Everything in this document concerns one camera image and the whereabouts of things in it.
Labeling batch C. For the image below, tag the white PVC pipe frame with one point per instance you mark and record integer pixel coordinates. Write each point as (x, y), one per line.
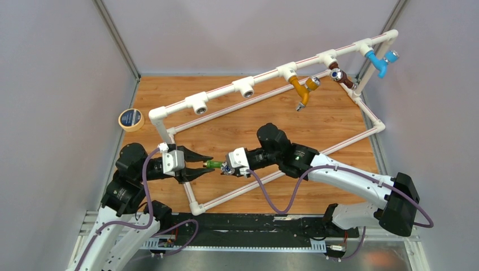
(262, 93)

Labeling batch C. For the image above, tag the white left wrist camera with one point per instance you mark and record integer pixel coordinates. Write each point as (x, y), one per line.
(173, 161)

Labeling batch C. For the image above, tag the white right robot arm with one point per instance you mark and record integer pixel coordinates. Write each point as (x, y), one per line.
(391, 202)

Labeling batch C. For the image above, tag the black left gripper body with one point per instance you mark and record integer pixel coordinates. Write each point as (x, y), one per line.
(155, 168)

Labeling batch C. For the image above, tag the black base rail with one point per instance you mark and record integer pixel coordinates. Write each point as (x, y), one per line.
(254, 230)

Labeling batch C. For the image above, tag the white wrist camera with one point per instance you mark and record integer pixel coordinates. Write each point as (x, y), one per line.
(173, 161)
(236, 163)

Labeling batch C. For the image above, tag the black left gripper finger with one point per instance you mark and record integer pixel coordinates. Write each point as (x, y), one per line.
(193, 174)
(192, 156)

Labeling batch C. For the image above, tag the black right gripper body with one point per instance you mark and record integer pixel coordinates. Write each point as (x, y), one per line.
(260, 158)

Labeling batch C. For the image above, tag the blue water faucet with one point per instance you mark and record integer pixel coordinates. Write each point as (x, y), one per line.
(382, 64)

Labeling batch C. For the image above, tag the green water faucet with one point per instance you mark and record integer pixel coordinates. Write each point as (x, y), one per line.
(222, 166)

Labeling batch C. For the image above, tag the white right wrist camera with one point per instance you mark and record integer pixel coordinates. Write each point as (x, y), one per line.
(236, 163)

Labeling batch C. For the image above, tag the yellow water faucet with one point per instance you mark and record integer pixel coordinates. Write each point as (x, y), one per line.
(303, 90)

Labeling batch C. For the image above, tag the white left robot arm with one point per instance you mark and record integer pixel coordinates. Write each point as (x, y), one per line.
(128, 217)

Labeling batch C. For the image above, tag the brown water faucet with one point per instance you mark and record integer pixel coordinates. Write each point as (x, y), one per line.
(340, 76)

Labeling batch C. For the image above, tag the masking tape roll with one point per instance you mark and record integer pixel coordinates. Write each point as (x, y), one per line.
(131, 120)

